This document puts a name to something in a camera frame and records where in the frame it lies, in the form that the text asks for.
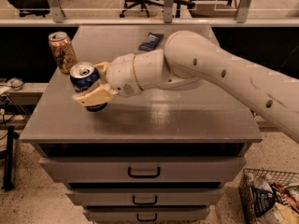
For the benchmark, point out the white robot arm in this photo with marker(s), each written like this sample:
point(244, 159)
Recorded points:
point(186, 58)

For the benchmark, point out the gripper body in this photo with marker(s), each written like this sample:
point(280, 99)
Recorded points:
point(121, 74)

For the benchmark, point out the dark blue snack packet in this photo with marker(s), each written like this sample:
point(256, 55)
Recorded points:
point(151, 42)

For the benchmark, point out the wire basket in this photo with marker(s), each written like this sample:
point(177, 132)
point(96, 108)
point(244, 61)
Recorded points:
point(261, 179)

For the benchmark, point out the top grey drawer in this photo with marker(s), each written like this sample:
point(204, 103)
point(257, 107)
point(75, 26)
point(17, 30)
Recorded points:
point(142, 169)

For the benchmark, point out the black floor stand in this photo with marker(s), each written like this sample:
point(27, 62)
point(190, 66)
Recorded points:
point(7, 156)

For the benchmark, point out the blue pepsi can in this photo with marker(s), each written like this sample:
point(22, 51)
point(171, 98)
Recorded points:
point(84, 78)

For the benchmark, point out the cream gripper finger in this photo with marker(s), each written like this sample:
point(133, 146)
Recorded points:
point(95, 96)
point(102, 67)

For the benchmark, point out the black office chair centre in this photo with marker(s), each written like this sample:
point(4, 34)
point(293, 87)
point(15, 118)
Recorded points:
point(129, 4)

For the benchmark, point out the grey drawer cabinet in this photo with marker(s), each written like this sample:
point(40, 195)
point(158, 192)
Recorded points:
point(203, 122)

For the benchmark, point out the dark blue chip bag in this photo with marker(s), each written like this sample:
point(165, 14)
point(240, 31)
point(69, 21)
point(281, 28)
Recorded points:
point(263, 200)

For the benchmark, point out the yellow snack bag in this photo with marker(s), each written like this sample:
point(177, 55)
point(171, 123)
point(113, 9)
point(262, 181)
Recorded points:
point(286, 215)

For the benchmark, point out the red snack bag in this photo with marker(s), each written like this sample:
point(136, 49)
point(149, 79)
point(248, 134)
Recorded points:
point(287, 194)

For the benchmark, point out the middle grey drawer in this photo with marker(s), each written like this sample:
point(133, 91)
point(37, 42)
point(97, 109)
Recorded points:
point(144, 197)

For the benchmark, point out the gold patterned drink can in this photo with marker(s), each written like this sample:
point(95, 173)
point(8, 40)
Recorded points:
point(62, 51)

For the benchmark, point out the grey drawer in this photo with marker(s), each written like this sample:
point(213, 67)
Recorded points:
point(144, 197)
point(146, 214)
point(142, 169)

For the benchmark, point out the bottom grey drawer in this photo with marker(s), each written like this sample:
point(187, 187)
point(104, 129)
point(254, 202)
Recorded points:
point(146, 214)

